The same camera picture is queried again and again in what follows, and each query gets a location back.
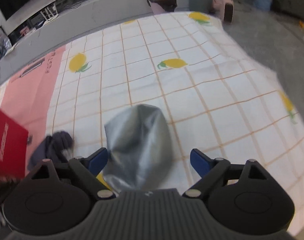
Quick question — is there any dark navy cloth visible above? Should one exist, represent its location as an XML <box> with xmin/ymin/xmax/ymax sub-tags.
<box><xmin>27</xmin><ymin>131</ymin><xmax>74</xmax><ymax>171</ymax></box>

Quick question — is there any silver grey fabric pouch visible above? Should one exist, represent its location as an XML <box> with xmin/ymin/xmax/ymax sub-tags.
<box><xmin>103</xmin><ymin>105</ymin><xmax>173</xmax><ymax>193</ymax></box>

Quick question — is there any lemon print checkered tablecloth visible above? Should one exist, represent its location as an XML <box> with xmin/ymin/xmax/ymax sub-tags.
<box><xmin>45</xmin><ymin>12</ymin><xmax>304</xmax><ymax>235</ymax></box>

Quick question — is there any red lidded clear box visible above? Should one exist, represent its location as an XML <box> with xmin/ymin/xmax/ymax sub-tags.
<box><xmin>0</xmin><ymin>110</ymin><xmax>28</xmax><ymax>179</ymax></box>

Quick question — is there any pink paper sheet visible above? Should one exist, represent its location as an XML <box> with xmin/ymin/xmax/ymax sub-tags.
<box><xmin>0</xmin><ymin>47</ymin><xmax>66</xmax><ymax>175</ymax></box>

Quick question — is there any white wifi router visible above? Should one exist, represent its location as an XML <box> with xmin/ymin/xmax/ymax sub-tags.
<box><xmin>40</xmin><ymin>3</ymin><xmax>59</xmax><ymax>25</ymax></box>

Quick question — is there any pink waste bin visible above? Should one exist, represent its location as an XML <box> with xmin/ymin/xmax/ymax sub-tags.
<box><xmin>147</xmin><ymin>0</ymin><xmax>177</xmax><ymax>15</ymax></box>

